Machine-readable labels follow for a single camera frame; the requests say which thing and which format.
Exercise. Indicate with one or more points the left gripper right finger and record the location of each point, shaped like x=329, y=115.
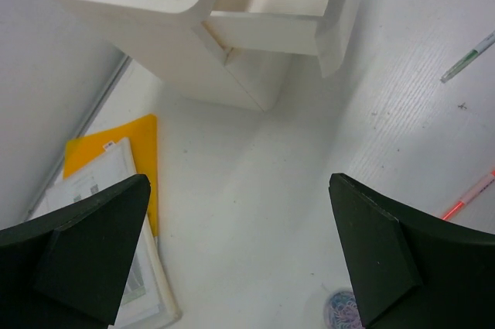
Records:
x=409, y=269

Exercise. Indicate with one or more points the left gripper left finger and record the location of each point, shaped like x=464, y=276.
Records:
x=68, y=268

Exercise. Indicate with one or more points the orange pen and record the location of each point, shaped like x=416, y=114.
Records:
x=471, y=194

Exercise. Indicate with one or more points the green pen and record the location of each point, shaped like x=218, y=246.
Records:
x=467, y=59

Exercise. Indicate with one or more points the white drawer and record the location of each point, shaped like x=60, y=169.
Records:
x=319, y=28

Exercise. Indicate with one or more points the white printed booklet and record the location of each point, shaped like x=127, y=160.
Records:
x=148, y=301

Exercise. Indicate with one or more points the white three-drawer organizer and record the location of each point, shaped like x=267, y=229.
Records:
x=170, y=38

